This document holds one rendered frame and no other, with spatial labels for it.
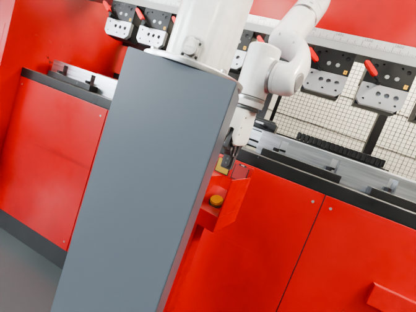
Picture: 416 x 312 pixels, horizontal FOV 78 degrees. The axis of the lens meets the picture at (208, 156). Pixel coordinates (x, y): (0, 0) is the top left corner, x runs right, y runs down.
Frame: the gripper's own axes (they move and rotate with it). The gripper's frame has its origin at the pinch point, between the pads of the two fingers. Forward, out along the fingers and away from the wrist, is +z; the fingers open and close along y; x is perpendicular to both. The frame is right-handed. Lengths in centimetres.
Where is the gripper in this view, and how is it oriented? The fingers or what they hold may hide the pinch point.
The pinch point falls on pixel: (228, 161)
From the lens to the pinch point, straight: 71.7
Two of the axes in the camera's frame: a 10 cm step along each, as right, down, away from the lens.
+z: -2.9, 9.3, 2.1
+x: 8.3, 3.5, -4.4
